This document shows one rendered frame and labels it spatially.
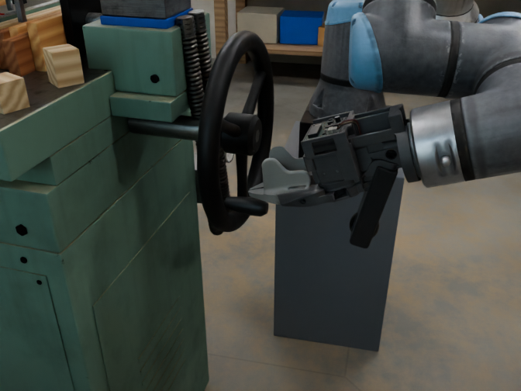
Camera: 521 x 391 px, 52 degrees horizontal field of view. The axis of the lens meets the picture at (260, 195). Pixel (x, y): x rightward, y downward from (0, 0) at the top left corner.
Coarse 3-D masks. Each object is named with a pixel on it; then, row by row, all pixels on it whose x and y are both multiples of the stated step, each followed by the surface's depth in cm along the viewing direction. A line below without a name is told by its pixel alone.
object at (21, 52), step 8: (8, 40) 70; (16, 40) 70; (24, 40) 72; (8, 48) 70; (16, 48) 70; (24, 48) 72; (8, 56) 71; (16, 56) 71; (24, 56) 72; (32, 56) 73; (8, 64) 72; (16, 64) 71; (24, 64) 72; (32, 64) 74; (16, 72) 72; (24, 72) 72
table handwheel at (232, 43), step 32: (224, 64) 66; (256, 64) 81; (224, 96) 65; (256, 96) 81; (160, 128) 79; (192, 128) 78; (224, 128) 68; (256, 128) 76; (256, 160) 89; (224, 224) 73
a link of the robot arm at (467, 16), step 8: (440, 0) 108; (448, 0) 107; (456, 0) 107; (464, 0) 108; (472, 0) 110; (440, 8) 109; (448, 8) 109; (456, 8) 109; (464, 8) 109; (472, 8) 112; (440, 16) 110; (448, 16) 110; (456, 16) 110; (464, 16) 110; (472, 16) 111; (480, 16) 116
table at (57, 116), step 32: (32, 96) 65; (64, 96) 65; (96, 96) 72; (128, 96) 74; (160, 96) 74; (0, 128) 56; (32, 128) 60; (64, 128) 66; (0, 160) 57; (32, 160) 61
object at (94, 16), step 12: (60, 0) 74; (72, 0) 75; (84, 0) 78; (96, 0) 81; (72, 12) 75; (84, 12) 78; (96, 12) 79; (72, 24) 76; (84, 24) 78; (72, 36) 77; (84, 48) 79
